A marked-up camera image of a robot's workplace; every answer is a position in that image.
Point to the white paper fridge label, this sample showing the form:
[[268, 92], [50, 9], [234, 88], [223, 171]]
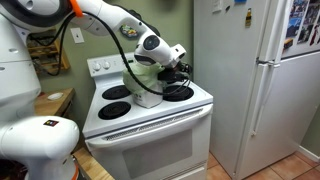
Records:
[[217, 6]]

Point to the black coil burner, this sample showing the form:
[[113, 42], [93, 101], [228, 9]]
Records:
[[115, 92], [181, 95], [114, 110]]

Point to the wooden kitchen counter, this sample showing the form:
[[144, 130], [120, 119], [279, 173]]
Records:
[[56, 105]]

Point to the small white dish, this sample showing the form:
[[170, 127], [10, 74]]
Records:
[[55, 96]]

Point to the pale green bin liner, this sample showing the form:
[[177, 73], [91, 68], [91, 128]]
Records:
[[140, 76]]

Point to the yellow and black fridge magnet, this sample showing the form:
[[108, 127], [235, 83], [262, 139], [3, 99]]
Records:
[[248, 18]]

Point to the white refrigerator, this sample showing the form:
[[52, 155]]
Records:
[[230, 83]]

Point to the wooden spice rack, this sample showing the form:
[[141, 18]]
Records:
[[43, 53]]

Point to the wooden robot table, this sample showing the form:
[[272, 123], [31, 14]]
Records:
[[93, 166]]

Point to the fridge door photo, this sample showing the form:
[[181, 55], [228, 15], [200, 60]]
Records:
[[299, 8], [294, 26], [305, 34], [312, 14]]

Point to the white electric stove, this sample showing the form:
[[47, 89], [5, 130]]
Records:
[[150, 153]]

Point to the dark oval fridge mark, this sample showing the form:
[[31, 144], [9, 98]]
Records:
[[227, 8]]

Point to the white light switch plate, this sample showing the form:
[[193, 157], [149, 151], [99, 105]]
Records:
[[77, 35]]

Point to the white bin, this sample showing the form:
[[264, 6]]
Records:
[[150, 100]]

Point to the white stove knob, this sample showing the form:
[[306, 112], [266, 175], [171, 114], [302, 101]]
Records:
[[96, 66], [106, 64]]

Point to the blue fridge magnet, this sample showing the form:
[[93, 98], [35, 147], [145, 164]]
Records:
[[240, 1]]

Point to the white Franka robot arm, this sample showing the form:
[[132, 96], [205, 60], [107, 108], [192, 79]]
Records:
[[110, 15]]

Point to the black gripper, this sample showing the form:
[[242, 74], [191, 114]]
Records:
[[171, 76]]

